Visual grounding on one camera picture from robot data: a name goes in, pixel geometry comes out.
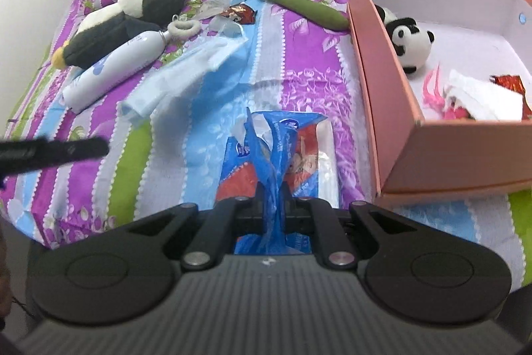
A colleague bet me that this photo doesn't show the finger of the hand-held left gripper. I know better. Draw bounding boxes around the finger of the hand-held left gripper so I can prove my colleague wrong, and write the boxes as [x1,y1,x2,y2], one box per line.
[0,136,109,178]

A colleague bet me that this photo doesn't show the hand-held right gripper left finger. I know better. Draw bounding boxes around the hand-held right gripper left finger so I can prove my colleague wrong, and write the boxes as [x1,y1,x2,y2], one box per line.
[125,182,269,268]

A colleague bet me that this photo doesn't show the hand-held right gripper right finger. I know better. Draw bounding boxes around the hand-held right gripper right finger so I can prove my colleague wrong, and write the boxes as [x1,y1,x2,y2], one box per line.
[280,182,418,268]

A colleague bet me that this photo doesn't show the blue tissue pack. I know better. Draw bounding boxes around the blue tissue pack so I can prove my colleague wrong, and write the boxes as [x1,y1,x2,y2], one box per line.
[214,109,336,256]

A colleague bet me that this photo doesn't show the blue face mask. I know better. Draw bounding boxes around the blue face mask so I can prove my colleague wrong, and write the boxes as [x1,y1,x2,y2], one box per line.
[118,60,196,127]

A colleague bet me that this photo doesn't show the pink cardboard box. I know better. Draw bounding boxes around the pink cardboard box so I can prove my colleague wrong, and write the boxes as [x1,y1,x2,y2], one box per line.
[346,0,532,208]

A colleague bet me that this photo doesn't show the pink feather toy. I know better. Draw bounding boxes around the pink feather toy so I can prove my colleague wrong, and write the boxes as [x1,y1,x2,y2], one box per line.
[422,64,474,120]

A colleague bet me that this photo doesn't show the brown red snack packet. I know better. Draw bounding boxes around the brown red snack packet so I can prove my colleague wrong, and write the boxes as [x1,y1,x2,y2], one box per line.
[220,3,256,25]

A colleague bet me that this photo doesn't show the small panda plush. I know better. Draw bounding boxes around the small panda plush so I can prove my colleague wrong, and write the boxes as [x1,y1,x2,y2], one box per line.
[374,3,436,75]

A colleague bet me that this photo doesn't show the clear plastic bread bag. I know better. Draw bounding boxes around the clear plastic bread bag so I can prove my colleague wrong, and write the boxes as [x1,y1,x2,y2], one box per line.
[195,0,247,40]

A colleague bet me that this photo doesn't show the white tissue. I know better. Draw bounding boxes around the white tissue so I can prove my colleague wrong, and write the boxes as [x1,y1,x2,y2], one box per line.
[444,70,523,121]

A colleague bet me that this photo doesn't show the white spray bottle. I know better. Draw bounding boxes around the white spray bottle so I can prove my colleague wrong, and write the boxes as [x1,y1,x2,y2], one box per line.
[62,28,173,114]

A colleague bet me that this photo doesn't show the striped floral bed sheet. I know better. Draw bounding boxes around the striped floral bed sheet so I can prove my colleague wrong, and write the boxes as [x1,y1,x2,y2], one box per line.
[0,0,532,297]

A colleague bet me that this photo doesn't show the grey white penguin plush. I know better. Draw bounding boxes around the grey white penguin plush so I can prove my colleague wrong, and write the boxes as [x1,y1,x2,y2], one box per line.
[52,0,188,70]

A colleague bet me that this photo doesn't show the white fuzzy ring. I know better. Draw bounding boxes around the white fuzzy ring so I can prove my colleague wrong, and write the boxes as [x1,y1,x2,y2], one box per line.
[171,16,203,38]

